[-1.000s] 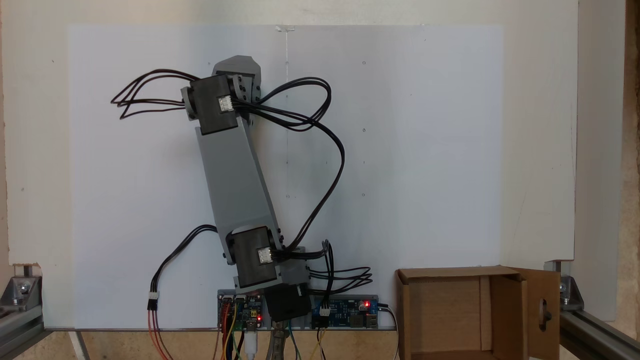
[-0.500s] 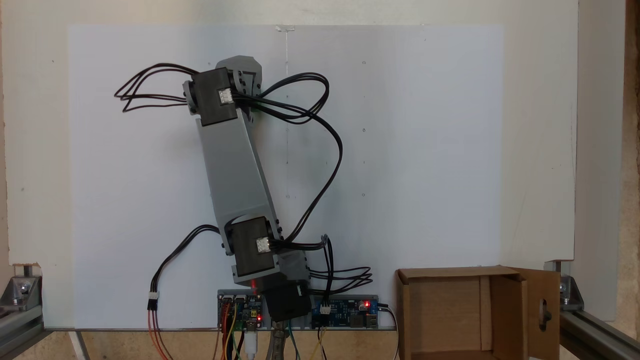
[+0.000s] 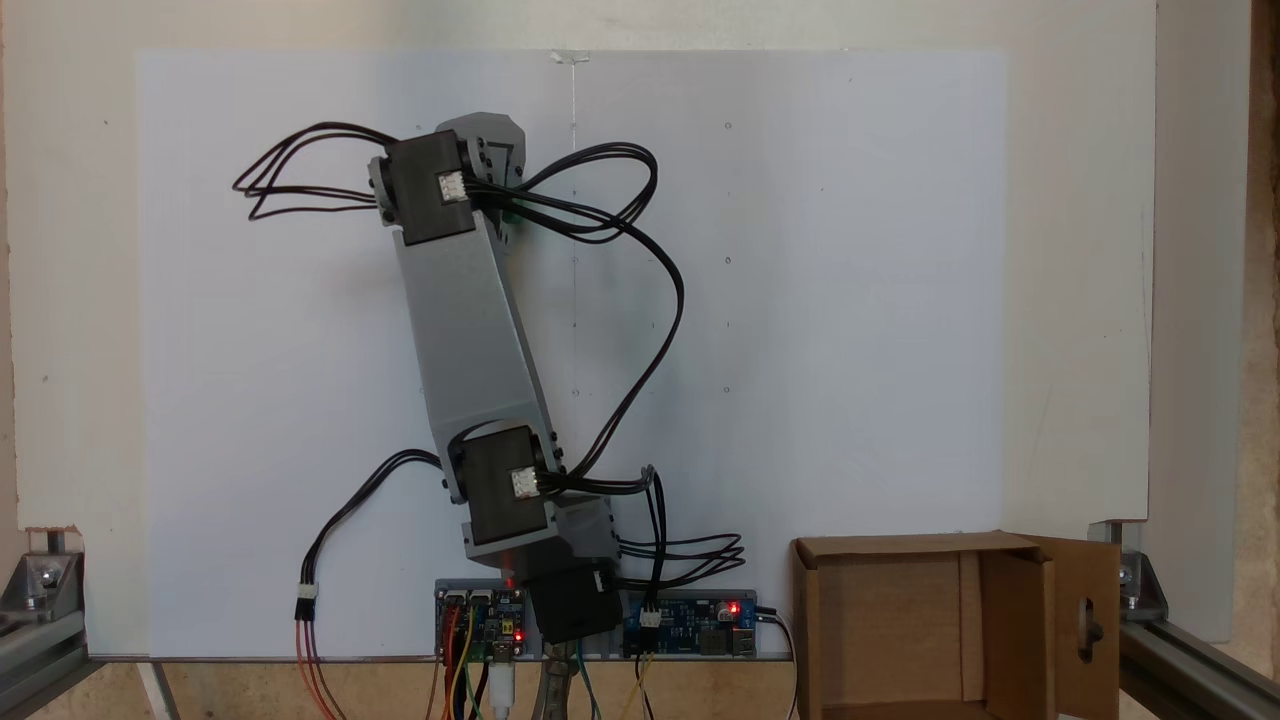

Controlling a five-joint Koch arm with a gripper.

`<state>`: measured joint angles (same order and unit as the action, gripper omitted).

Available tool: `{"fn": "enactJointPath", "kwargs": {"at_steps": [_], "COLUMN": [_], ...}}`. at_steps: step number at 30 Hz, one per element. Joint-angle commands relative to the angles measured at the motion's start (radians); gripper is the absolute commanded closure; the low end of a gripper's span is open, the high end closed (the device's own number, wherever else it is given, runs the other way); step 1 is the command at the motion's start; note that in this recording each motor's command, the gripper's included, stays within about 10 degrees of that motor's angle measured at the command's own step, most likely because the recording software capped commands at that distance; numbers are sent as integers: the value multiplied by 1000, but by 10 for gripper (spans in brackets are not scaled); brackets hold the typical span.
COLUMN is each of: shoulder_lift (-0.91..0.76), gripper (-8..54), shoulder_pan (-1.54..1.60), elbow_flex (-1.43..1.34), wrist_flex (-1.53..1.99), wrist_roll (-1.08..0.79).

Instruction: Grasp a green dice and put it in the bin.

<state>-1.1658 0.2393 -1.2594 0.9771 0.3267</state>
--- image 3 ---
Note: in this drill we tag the white paper sheet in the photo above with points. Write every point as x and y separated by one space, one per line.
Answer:
800 350

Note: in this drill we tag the blue power circuit board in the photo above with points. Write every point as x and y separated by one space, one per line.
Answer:
690 625

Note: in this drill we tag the metal table clamp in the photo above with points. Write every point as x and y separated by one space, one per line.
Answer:
560 690

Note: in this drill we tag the brown cardboard box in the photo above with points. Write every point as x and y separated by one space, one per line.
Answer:
890 620

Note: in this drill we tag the metal corner bracket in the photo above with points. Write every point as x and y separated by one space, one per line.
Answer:
1140 580
40 580

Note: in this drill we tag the aluminium profile post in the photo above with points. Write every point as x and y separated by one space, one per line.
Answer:
1190 670
40 650

